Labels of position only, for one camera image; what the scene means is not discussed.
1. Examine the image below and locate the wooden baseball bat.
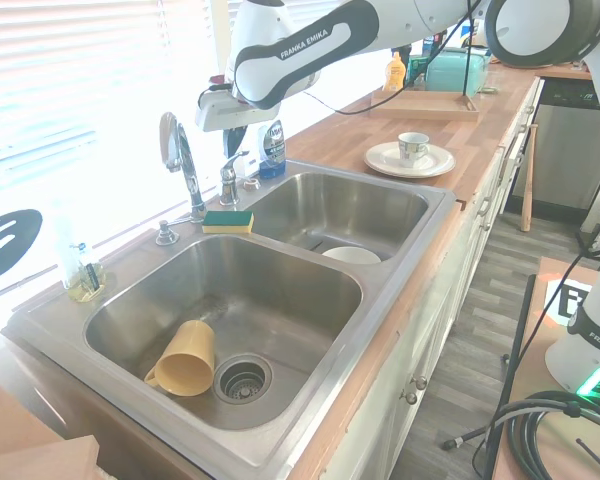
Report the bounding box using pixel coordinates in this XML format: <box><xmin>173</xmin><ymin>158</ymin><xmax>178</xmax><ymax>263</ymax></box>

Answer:
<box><xmin>519</xmin><ymin>124</ymin><xmax>539</xmax><ymax>233</ymax></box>

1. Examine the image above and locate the white patterned teacup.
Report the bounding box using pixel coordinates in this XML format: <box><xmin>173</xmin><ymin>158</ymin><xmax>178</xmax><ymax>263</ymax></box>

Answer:
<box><xmin>397</xmin><ymin>131</ymin><xmax>430</xmax><ymax>169</ymax></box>

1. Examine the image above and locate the coiled black cable bundle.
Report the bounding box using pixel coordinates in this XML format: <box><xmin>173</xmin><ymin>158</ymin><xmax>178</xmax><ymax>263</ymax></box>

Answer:
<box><xmin>499</xmin><ymin>389</ymin><xmax>600</xmax><ymax>480</ymax></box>

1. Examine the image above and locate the black slotted spatula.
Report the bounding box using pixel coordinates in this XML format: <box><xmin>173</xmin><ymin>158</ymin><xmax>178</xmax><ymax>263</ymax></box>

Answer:
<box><xmin>0</xmin><ymin>208</ymin><xmax>45</xmax><ymax>284</ymax></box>

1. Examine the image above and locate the teal bread box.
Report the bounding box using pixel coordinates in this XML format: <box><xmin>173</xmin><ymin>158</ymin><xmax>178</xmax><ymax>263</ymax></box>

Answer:
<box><xmin>424</xmin><ymin>47</ymin><xmax>493</xmax><ymax>98</ymax></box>

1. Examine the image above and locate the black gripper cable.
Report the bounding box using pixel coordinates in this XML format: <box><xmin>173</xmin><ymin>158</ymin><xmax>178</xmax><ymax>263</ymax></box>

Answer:
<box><xmin>299</xmin><ymin>0</ymin><xmax>486</xmax><ymax>117</ymax></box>

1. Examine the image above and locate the black white fiducial marker sheet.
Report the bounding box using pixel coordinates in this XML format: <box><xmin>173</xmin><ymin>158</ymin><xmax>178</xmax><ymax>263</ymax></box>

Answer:
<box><xmin>543</xmin><ymin>277</ymin><xmax>597</xmax><ymax>330</ymax></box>

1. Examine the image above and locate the chrome faucet lever handle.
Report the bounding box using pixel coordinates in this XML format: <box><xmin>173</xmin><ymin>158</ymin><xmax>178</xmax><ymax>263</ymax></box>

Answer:
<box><xmin>218</xmin><ymin>150</ymin><xmax>251</xmax><ymax>207</ymax></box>

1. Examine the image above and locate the stainless steel double sink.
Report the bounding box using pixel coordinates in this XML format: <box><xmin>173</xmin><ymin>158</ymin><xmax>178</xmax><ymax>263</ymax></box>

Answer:
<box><xmin>2</xmin><ymin>158</ymin><xmax>459</xmax><ymax>480</ymax></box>

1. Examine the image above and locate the white dinner plate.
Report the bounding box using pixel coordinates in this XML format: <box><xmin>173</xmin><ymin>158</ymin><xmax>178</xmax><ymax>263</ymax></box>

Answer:
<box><xmin>363</xmin><ymin>141</ymin><xmax>456</xmax><ymax>179</ymax></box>

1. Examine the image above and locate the yellowish glass dish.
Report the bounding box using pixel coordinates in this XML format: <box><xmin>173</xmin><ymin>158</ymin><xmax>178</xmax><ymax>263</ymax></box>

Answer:
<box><xmin>63</xmin><ymin>269</ymin><xmax>110</xmax><ymax>305</ymax></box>

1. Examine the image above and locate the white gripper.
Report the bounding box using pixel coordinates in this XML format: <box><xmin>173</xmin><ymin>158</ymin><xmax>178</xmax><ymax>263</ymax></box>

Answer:
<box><xmin>194</xmin><ymin>84</ymin><xmax>282</xmax><ymax>158</ymax></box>

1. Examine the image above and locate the small clear soap bottle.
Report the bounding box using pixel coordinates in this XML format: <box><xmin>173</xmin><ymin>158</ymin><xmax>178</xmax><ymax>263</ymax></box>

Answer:
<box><xmin>77</xmin><ymin>242</ymin><xmax>106</xmax><ymax>294</ymax></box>

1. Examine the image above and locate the yellow plastic mug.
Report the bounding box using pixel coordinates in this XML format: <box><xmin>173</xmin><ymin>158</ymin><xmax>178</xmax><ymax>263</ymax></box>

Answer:
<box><xmin>143</xmin><ymin>319</ymin><xmax>217</xmax><ymax>398</ymax></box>

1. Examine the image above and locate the yellow mustard bottle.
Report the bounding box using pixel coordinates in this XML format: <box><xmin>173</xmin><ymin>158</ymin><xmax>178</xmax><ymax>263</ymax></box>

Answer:
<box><xmin>382</xmin><ymin>51</ymin><xmax>408</xmax><ymax>94</ymax></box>

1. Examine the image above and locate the yellow green sponge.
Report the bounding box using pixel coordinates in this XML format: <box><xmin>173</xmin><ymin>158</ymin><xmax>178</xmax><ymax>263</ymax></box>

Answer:
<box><xmin>201</xmin><ymin>209</ymin><xmax>256</xmax><ymax>236</ymax></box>

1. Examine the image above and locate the empty metal drain strainer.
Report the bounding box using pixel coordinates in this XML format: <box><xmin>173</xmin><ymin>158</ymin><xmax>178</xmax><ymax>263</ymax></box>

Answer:
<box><xmin>213</xmin><ymin>353</ymin><xmax>275</xmax><ymax>403</ymax></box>

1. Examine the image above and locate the white kitchen base cabinet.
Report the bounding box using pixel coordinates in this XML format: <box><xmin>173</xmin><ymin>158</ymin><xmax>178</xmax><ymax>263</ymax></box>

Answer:
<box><xmin>324</xmin><ymin>74</ymin><xmax>547</xmax><ymax>480</ymax></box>

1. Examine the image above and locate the blue Dawn dish soap bottle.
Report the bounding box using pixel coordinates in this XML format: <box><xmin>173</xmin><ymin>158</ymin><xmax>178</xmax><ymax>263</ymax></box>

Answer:
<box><xmin>257</xmin><ymin>119</ymin><xmax>288</xmax><ymax>181</ymax></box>

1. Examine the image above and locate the chrome gooseneck faucet spout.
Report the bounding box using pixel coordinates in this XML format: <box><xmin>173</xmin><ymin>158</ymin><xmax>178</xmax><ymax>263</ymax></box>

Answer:
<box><xmin>158</xmin><ymin>111</ymin><xmax>207</xmax><ymax>224</ymax></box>

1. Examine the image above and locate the green product box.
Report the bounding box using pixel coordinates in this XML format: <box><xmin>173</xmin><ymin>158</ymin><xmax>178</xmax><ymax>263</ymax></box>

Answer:
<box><xmin>408</xmin><ymin>55</ymin><xmax>431</xmax><ymax>91</ymax></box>

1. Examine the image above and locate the wide white window blind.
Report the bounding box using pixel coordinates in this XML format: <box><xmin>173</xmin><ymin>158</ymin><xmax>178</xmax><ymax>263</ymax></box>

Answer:
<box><xmin>0</xmin><ymin>0</ymin><xmax>241</xmax><ymax>301</ymax></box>

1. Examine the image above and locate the white ceramic bowl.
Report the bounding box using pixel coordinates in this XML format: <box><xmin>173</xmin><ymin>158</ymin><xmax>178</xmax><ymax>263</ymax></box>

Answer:
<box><xmin>321</xmin><ymin>246</ymin><xmax>383</xmax><ymax>267</ymax></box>

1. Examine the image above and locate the stainless steel dishwasher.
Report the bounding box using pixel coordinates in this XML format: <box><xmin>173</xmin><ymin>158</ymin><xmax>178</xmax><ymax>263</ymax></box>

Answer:
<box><xmin>509</xmin><ymin>77</ymin><xmax>600</xmax><ymax>224</ymax></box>

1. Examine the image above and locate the wooden tray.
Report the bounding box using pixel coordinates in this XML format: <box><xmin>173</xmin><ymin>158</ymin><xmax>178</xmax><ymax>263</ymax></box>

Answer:
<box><xmin>368</xmin><ymin>88</ymin><xmax>481</xmax><ymax>125</ymax></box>

